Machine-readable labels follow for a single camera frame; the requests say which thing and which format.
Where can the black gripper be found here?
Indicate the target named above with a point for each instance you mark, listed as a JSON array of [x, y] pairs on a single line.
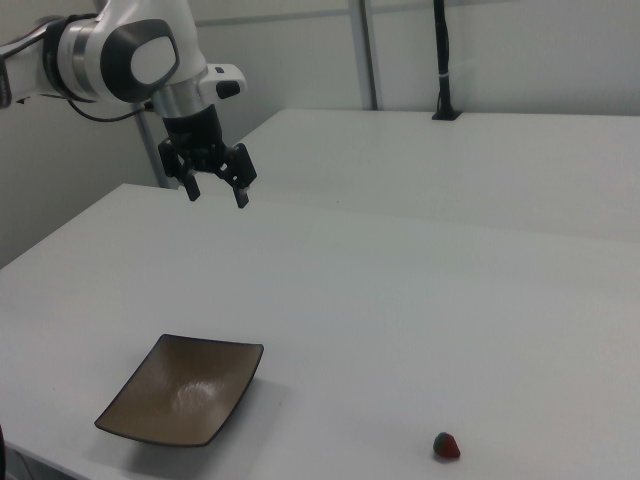
[[192, 130]]

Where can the red toy strawberry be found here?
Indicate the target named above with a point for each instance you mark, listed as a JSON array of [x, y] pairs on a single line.
[[446, 446]]

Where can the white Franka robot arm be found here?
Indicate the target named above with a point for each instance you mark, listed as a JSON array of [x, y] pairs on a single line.
[[140, 60]]

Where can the brown square ceramic plate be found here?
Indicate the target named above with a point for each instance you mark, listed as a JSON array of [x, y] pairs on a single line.
[[185, 390]]

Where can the grey metal frame post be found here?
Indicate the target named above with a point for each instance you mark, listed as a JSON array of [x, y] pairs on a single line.
[[369, 55]]

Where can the black camera pole with base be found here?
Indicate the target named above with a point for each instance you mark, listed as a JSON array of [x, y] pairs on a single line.
[[443, 60]]

